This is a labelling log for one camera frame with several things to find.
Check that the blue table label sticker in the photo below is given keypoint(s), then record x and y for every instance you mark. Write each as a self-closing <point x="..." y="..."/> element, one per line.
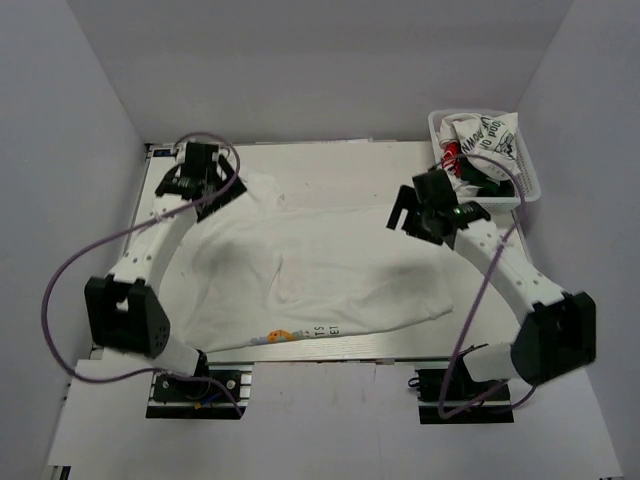
<point x="164" y="152"/>

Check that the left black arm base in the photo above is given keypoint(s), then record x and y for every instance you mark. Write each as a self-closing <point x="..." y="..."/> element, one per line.
<point x="170" y="398"/>

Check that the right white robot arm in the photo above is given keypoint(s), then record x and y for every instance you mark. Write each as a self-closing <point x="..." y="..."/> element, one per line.
<point x="557" y="329"/>

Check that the white green-lettered t-shirt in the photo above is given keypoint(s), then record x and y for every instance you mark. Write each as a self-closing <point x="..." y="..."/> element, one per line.
<point x="486" y="135"/>

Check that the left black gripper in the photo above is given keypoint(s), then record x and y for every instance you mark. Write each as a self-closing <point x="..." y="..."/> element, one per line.
<point x="233" y="191"/>

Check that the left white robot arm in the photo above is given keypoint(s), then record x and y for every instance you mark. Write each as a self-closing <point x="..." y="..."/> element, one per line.
<point x="124" y="311"/>

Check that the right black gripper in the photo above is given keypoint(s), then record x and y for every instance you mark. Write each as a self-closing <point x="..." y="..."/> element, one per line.
<point x="407" y="200"/>

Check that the white red-print t-shirt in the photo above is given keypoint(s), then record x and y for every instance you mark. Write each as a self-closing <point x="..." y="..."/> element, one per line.
<point x="467" y="180"/>

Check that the white cartoon print t-shirt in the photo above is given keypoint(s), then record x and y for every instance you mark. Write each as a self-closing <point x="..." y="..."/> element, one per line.
<point x="260" y="272"/>

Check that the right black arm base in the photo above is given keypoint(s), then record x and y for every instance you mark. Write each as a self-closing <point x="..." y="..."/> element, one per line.
<point x="426" y="383"/>

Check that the white plastic mesh basket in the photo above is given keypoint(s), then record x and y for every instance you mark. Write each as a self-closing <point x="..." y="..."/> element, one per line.
<point x="526" y="184"/>

